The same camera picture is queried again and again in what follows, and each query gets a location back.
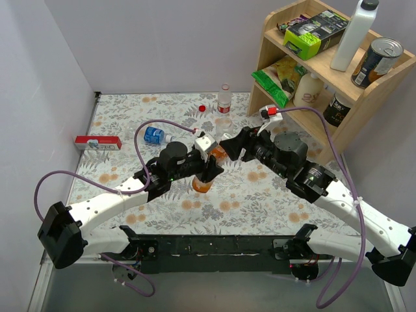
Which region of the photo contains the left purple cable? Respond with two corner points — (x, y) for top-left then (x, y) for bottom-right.
(34, 119), (199, 297)

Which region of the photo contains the blue label water bottle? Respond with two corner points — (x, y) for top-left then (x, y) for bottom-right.
(125, 123), (174, 145)

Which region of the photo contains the orange juice bottle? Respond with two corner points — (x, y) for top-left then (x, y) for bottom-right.
(192, 145), (228, 193)

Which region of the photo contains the white tall bottle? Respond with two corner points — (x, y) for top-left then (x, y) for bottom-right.
(330, 0), (380, 72)

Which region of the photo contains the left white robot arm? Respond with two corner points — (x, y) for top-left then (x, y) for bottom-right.
(38, 136), (224, 269)

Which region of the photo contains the cream round bottle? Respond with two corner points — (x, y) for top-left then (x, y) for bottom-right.
(293, 73), (324, 107)

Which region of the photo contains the wooden shelf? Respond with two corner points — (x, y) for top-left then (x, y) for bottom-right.
(246, 1), (415, 165)

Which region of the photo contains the green chip bag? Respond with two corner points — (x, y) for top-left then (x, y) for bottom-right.
(252, 55), (307, 108)

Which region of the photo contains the green black box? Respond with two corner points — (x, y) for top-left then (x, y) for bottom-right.
(283, 10), (349, 60)

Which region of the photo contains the red label water bottle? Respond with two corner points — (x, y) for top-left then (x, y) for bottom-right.
(217, 84), (232, 114)

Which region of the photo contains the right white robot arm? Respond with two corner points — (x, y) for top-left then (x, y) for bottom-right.
(220, 127), (415, 287)

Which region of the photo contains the black jar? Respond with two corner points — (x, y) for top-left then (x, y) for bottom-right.
(323, 92), (352, 127)

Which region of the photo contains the purple cable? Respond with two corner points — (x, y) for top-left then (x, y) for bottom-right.
(34, 119), (199, 297)
(279, 106), (365, 309)

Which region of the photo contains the black base frame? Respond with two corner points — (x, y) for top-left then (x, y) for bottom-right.
(100, 224), (337, 283)

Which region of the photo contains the tin can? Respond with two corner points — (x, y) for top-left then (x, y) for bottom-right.
(351, 37), (404, 88)

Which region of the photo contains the snack packet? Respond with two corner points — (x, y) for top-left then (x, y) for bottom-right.
(276, 14), (308, 33)

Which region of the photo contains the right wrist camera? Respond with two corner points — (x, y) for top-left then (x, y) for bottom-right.
(259, 104), (283, 133)

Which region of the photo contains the clear jar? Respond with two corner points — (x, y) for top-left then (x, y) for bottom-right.
(216, 117), (233, 139)

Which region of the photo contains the red toothpaste box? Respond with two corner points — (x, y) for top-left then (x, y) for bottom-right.
(74, 135), (122, 151)

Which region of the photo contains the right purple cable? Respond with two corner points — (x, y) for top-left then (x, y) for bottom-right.
(279, 106), (365, 309)

